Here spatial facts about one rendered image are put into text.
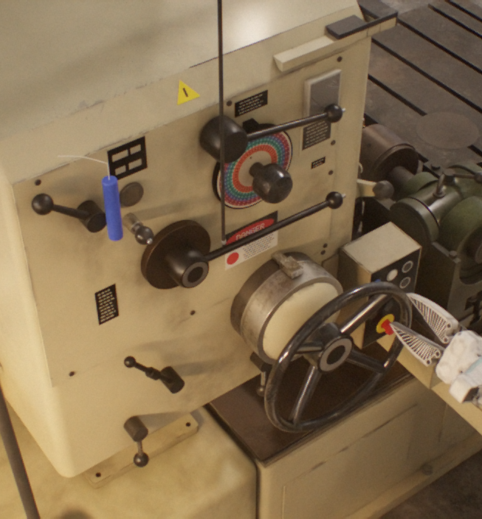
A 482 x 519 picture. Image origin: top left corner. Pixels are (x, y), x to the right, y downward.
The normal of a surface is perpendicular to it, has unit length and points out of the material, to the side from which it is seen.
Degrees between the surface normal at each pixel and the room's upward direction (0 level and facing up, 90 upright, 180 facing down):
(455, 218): 36
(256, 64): 45
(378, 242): 0
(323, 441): 90
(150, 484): 0
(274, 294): 31
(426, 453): 90
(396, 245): 0
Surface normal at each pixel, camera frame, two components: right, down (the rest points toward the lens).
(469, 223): -0.38, -0.45
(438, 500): 0.00, -0.73
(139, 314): 0.58, 0.56
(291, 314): 0.29, 0.29
